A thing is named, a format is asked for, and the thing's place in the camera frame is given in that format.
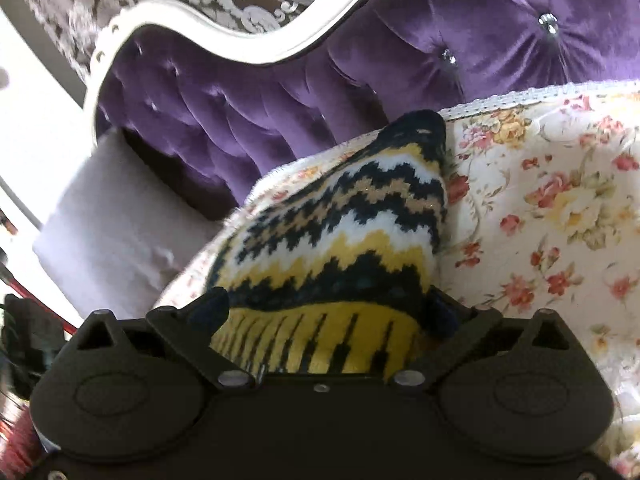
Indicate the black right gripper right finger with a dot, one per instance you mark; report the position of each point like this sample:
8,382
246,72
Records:
456,331

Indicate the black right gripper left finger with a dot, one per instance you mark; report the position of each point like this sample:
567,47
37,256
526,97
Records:
189,332

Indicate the yellow black white knit sweater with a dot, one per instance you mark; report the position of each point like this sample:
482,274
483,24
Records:
334,279

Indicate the left hand in red glove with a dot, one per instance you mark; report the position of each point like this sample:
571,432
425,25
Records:
20,445

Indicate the red stick vacuum cleaner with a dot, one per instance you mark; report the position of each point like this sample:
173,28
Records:
13,283

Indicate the grey pillow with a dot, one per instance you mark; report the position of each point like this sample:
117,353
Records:
128,224

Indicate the floral bedspread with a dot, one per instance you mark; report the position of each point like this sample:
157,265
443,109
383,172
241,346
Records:
544,213

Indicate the purple tufted velvet headboard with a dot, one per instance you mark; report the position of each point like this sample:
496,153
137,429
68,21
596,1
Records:
228,123

